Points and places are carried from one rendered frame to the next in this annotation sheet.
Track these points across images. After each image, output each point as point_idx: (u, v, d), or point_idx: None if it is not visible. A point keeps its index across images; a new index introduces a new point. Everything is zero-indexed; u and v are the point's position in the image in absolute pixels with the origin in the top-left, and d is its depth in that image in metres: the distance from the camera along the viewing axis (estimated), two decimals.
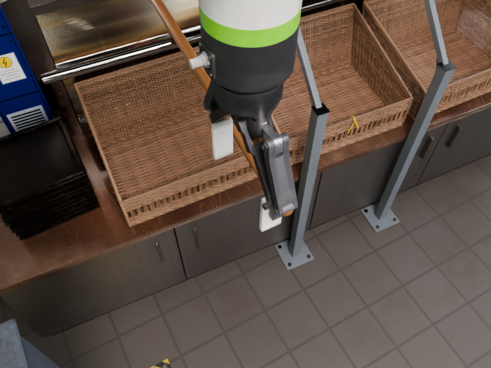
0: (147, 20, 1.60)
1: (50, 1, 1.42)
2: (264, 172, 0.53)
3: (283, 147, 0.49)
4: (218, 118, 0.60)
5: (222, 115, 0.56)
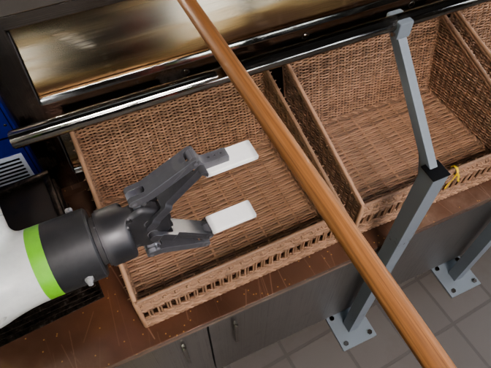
0: (171, 34, 1.12)
1: (30, 9, 0.94)
2: (182, 226, 0.67)
3: (155, 251, 0.66)
4: None
5: None
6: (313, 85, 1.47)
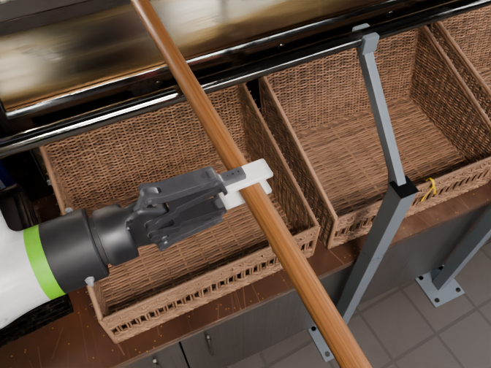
0: (141, 46, 1.11)
1: None
2: (191, 211, 0.65)
3: (167, 243, 0.66)
4: None
5: None
6: (292, 94, 1.45)
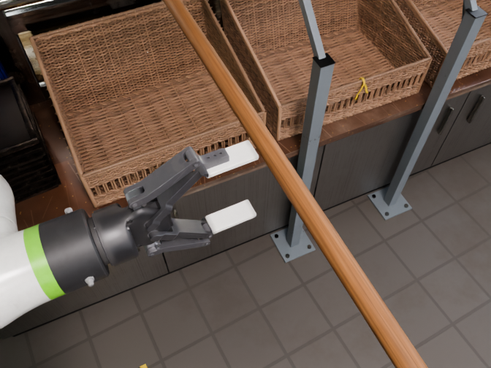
0: None
1: None
2: (182, 226, 0.67)
3: (155, 251, 0.66)
4: None
5: None
6: (252, 20, 1.68)
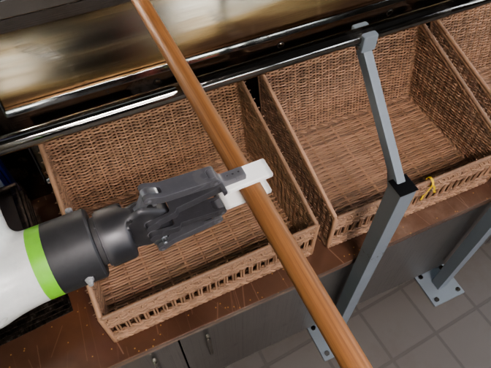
0: (140, 44, 1.11)
1: None
2: (191, 211, 0.65)
3: (167, 243, 0.66)
4: None
5: None
6: (291, 93, 1.45)
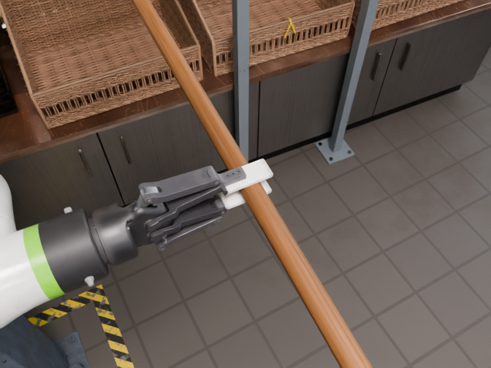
0: None
1: None
2: (191, 210, 0.65)
3: (167, 243, 0.65)
4: None
5: None
6: None
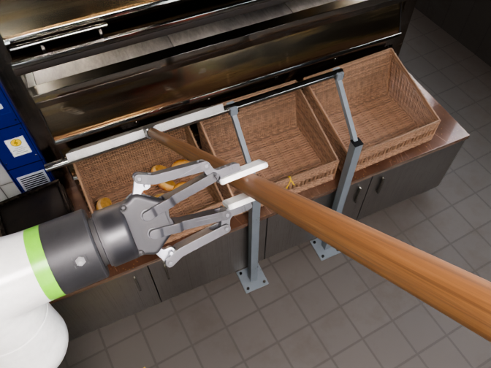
0: (126, 104, 2.06)
1: (50, 98, 1.87)
2: None
3: (176, 260, 0.62)
4: None
5: None
6: (220, 125, 2.40)
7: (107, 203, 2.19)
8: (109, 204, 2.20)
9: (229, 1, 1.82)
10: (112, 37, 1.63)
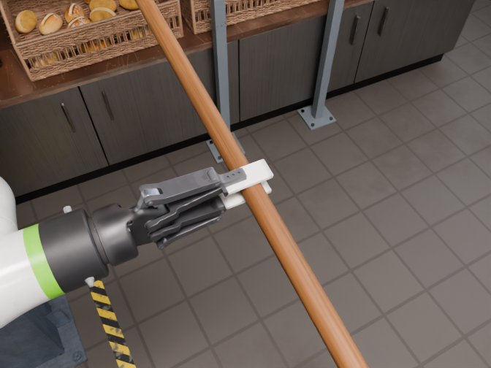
0: None
1: None
2: (191, 209, 0.65)
3: (166, 242, 0.66)
4: None
5: None
6: None
7: (29, 20, 1.68)
8: (33, 22, 1.69)
9: None
10: None
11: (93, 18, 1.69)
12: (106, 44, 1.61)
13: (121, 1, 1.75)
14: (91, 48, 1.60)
